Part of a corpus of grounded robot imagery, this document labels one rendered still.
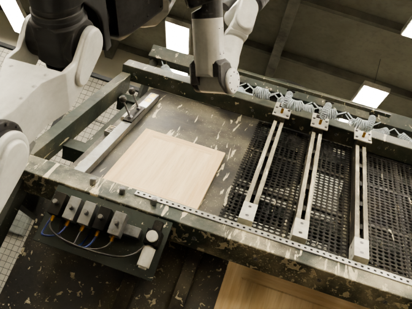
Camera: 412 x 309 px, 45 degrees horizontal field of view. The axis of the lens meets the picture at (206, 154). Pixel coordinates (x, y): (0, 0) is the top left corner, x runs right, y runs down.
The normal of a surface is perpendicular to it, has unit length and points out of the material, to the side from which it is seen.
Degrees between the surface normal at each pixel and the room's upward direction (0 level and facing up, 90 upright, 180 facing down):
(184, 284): 90
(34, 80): 65
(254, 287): 90
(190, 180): 51
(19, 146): 90
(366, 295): 141
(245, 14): 95
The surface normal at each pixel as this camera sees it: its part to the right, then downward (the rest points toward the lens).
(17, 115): 0.94, 0.26
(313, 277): -0.26, 0.46
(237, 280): -0.01, -0.37
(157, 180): 0.19, -0.84
